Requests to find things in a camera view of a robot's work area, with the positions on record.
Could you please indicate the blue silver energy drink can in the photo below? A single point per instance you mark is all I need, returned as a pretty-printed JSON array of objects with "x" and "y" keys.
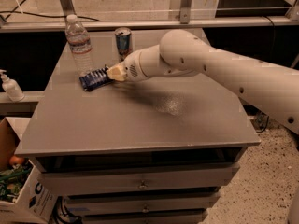
[{"x": 123, "y": 38}]

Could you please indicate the orange fruit in box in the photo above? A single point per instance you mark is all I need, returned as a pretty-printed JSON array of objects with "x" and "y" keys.
[{"x": 14, "y": 160}]

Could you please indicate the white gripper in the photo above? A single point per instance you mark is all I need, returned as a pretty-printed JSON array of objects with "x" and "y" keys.
[{"x": 132, "y": 67}]

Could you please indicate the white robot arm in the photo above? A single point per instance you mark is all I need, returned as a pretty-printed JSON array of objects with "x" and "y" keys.
[{"x": 272, "y": 88}]

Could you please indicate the blue rxbar blueberry wrapper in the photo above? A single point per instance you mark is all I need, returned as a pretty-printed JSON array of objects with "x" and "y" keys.
[{"x": 95, "y": 79}]

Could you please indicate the white pump dispenser bottle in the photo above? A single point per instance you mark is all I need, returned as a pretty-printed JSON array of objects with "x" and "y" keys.
[{"x": 11, "y": 87}]

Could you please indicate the clear plastic water bottle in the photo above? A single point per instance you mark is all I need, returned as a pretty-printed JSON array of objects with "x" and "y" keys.
[{"x": 80, "y": 44}]

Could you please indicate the metal frame rail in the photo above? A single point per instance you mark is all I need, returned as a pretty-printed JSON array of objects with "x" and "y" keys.
[{"x": 50, "y": 15}]

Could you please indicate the white cardboard box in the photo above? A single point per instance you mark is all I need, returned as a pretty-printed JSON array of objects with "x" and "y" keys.
[{"x": 23, "y": 198}]

